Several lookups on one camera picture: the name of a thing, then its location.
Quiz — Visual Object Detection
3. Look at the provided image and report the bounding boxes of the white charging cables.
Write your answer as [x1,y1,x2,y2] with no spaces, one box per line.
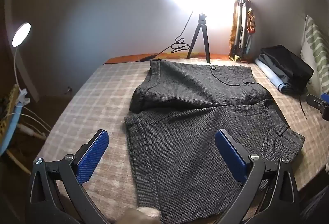
[5,106,52,140]

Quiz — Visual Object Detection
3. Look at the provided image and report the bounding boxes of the checked beige blanket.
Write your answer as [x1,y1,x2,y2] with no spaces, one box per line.
[41,54,329,224]

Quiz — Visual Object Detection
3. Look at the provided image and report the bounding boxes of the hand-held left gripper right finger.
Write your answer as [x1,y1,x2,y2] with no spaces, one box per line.
[215,129,300,224]

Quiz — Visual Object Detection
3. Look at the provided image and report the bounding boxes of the black mini tripod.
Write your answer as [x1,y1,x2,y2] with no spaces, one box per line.
[186,12,211,64]

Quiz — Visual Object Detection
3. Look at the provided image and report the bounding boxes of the stack of folded dark clothes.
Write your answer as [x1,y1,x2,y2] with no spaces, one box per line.
[255,45,314,93]

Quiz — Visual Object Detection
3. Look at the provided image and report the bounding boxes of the silver folded tripod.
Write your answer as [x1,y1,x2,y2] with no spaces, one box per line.
[233,0,252,58]

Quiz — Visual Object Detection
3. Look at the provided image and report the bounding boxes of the small orange figurine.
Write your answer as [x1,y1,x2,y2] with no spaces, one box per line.
[247,7,256,34]

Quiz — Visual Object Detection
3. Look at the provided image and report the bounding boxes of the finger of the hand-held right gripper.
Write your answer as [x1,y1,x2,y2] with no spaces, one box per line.
[306,93,329,121]

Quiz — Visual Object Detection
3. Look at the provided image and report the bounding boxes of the green white patterned pillow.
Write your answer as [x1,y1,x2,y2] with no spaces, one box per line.
[300,15,329,93]

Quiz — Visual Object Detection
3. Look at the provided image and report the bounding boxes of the black power cable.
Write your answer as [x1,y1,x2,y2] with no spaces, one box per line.
[139,10,194,62]

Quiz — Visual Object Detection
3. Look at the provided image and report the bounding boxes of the dark grey checked pants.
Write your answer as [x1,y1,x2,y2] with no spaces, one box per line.
[124,60,305,223]

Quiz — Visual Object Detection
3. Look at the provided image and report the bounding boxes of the white clip-on desk lamp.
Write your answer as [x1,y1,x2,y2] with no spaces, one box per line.
[12,23,31,106]

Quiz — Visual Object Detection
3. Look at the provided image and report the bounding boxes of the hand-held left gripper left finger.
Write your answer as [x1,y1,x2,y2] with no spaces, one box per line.
[29,130,110,224]

